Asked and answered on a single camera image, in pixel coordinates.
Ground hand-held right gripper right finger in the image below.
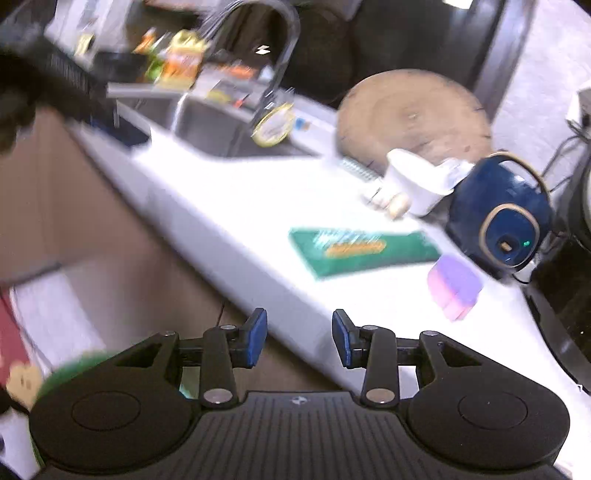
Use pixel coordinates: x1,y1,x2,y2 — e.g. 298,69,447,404
332,309,481,408

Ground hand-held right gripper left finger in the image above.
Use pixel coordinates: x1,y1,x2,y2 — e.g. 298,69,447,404
115,308,269,408

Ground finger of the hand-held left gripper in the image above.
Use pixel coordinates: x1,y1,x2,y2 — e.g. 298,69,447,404
90,104,151,146

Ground green snack packet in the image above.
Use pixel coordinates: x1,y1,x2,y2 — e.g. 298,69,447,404
290,225,440,280

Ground white plastic bowl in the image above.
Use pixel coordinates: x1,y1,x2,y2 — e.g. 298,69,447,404
385,148,455,217

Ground person's left hand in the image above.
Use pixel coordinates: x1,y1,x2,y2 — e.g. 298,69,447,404
0,99,37,155

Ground black bowl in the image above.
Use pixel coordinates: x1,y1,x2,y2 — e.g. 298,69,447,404
92,51,139,84

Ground white carton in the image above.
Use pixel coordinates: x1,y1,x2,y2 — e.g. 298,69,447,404
46,0,134,47

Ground brown kitchen cabinet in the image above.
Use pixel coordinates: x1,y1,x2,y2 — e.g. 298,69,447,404
0,111,324,393

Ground orange food packet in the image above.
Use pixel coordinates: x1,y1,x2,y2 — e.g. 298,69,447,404
134,28,162,81

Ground yellow detergent bottle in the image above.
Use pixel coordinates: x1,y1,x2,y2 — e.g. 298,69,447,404
159,30,206,90

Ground stainless steel sink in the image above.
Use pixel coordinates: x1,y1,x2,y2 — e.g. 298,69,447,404
111,88,319,158

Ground kitchen cleaver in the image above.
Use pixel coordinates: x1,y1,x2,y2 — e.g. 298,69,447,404
203,65,259,104

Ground purple pink sponge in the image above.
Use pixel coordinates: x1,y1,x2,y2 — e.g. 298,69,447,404
427,254,484,321

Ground garlic cloves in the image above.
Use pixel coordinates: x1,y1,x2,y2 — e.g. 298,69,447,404
365,185,411,220

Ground green striped dish cloth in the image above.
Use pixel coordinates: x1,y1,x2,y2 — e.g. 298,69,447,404
342,157,384,183

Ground chrome kitchen faucet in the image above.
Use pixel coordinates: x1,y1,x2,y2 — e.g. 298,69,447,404
203,0,302,121

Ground blue rice cooker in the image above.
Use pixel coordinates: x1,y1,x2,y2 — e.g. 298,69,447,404
448,152,555,280

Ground clear plastic bag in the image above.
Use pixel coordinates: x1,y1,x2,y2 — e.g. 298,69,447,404
434,157,476,195

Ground red printed box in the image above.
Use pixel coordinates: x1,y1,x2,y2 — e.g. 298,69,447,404
0,286,44,411

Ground round wooden cutting board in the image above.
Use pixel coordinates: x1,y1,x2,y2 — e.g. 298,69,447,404
336,69,492,169

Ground dark window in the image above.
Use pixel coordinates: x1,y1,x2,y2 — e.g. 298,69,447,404
295,0,527,107

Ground black power cable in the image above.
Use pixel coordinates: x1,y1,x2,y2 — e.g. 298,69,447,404
542,134,589,190

